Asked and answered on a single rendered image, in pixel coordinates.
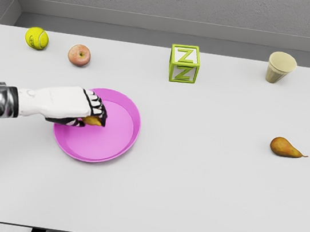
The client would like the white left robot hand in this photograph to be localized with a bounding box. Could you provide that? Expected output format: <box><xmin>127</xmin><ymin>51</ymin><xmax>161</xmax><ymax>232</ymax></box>
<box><xmin>39</xmin><ymin>82</ymin><xmax>111</xmax><ymax>131</ymax></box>

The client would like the pink round plate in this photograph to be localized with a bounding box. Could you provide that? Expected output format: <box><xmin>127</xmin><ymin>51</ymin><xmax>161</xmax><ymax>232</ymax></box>
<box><xmin>49</xmin><ymin>81</ymin><xmax>146</xmax><ymax>169</ymax></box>

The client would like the red-yellow apple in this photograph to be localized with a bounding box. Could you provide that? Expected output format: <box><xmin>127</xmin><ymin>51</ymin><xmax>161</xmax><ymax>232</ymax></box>
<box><xmin>66</xmin><ymin>42</ymin><xmax>93</xmax><ymax>69</ymax></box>

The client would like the yellow-green tennis ball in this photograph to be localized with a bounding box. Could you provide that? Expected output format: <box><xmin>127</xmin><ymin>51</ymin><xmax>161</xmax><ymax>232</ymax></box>
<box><xmin>23</xmin><ymin>25</ymin><xmax>51</xmax><ymax>52</ymax></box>

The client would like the green letter Z block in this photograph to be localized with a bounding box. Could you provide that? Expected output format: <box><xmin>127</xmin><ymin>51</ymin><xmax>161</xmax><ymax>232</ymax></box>
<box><xmin>166</xmin><ymin>42</ymin><xmax>203</xmax><ymax>86</ymax></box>

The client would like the beige ribbed cup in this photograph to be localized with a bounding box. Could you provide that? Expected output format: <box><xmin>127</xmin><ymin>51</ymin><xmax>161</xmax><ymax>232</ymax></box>
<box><xmin>264</xmin><ymin>50</ymin><xmax>299</xmax><ymax>87</ymax></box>

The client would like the brown pear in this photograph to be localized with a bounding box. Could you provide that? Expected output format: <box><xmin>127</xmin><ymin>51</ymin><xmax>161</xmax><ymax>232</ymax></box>
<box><xmin>268</xmin><ymin>135</ymin><xmax>310</xmax><ymax>161</ymax></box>

